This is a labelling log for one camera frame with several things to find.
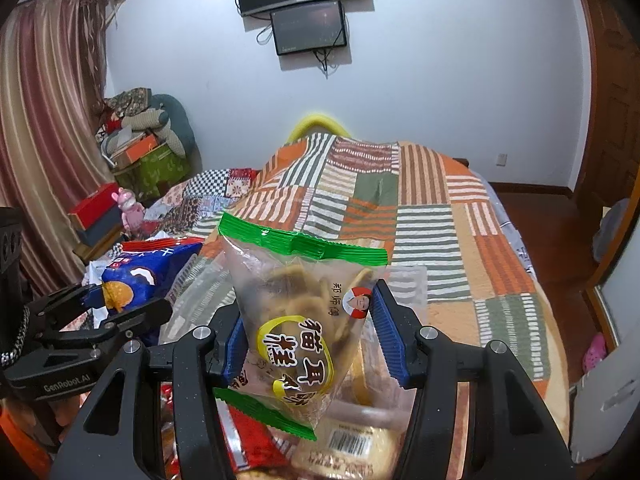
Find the pink slipper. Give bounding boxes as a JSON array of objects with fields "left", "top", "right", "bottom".
[{"left": 582, "top": 332, "right": 608, "bottom": 373}]

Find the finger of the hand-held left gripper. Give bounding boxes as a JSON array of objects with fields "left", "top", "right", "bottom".
[
  {"left": 92, "top": 297, "right": 173, "bottom": 346},
  {"left": 27, "top": 284, "right": 107, "bottom": 334}
]

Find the grey bag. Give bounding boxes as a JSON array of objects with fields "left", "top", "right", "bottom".
[{"left": 592, "top": 197, "right": 631, "bottom": 263}]

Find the blue snack bag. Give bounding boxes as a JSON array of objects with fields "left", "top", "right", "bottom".
[{"left": 100, "top": 237, "right": 203, "bottom": 346}]

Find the clear plastic container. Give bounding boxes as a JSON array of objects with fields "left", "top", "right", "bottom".
[{"left": 157, "top": 252, "right": 431, "bottom": 480}]

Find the barcode biscuit packet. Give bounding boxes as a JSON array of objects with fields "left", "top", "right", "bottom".
[{"left": 290, "top": 412, "right": 401, "bottom": 480}]

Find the red snack packet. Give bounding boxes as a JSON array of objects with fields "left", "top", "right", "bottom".
[{"left": 160, "top": 385, "right": 301, "bottom": 480}]

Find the orange cardboard box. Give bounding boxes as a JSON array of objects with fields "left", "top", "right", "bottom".
[{"left": 112, "top": 135, "right": 161, "bottom": 167}]

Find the small black monitor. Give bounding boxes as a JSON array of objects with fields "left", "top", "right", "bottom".
[{"left": 270, "top": 0, "right": 348, "bottom": 56}]

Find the grey-green bolster pillow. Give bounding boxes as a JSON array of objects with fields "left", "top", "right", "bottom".
[{"left": 150, "top": 92, "right": 197, "bottom": 158}]

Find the striped pink curtain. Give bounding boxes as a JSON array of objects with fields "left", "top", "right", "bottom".
[{"left": 0, "top": 0, "right": 118, "bottom": 296}]

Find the white board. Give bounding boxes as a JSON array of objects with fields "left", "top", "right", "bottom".
[{"left": 570, "top": 345, "right": 636, "bottom": 461}]

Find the dark grey box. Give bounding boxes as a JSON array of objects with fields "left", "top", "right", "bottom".
[{"left": 75, "top": 210, "right": 123, "bottom": 249}]

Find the wooden door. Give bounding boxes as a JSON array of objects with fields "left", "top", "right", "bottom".
[{"left": 575, "top": 0, "right": 640, "bottom": 201}]

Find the grey bed sheet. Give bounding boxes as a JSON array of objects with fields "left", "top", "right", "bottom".
[{"left": 472, "top": 170, "right": 540, "bottom": 281}]

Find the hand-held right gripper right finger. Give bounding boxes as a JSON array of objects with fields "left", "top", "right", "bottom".
[{"left": 371, "top": 279, "right": 574, "bottom": 480}]

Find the red gift box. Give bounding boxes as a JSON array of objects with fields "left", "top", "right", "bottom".
[{"left": 67, "top": 182, "right": 121, "bottom": 231}]

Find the floral cushion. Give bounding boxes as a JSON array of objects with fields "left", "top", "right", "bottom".
[{"left": 102, "top": 87, "right": 153, "bottom": 117}]

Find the patchwork quilt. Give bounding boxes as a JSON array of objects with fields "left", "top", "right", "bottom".
[{"left": 145, "top": 167, "right": 261, "bottom": 241}]

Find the beige patterned pillow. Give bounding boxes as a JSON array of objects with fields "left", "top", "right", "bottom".
[{"left": 120, "top": 110, "right": 171, "bottom": 134}]

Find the striped orange green blanket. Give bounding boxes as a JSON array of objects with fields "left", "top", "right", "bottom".
[{"left": 160, "top": 132, "right": 573, "bottom": 456}]

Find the wooden framed mirror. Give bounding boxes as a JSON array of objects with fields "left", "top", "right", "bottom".
[{"left": 585, "top": 160, "right": 640, "bottom": 351}]

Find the yellow chair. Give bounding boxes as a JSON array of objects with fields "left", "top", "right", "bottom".
[{"left": 287, "top": 114, "right": 353, "bottom": 142}]

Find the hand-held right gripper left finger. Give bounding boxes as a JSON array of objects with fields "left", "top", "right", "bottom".
[{"left": 50, "top": 304, "right": 251, "bottom": 480}]

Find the pink toy figure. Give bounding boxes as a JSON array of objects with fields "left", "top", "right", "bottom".
[{"left": 112, "top": 186, "right": 146, "bottom": 236}]

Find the clear green-edged crisp bag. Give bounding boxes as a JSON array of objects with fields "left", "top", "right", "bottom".
[{"left": 218, "top": 211, "right": 391, "bottom": 443}]

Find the black monitor cable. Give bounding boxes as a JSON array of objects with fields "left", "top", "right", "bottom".
[{"left": 312, "top": 47, "right": 338, "bottom": 79}]

